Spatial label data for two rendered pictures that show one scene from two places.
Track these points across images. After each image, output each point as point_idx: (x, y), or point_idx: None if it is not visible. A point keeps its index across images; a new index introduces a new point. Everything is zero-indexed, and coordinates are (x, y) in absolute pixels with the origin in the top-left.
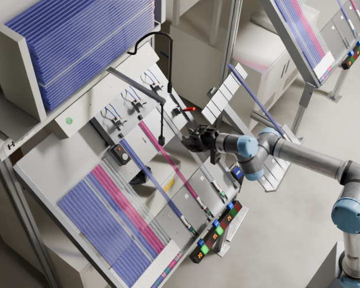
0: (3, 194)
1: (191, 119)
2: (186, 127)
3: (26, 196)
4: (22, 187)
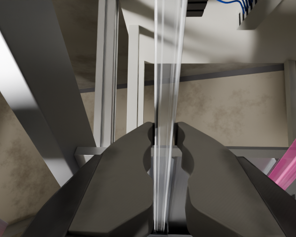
0: None
1: (60, 166)
2: (80, 102)
3: None
4: (285, 46)
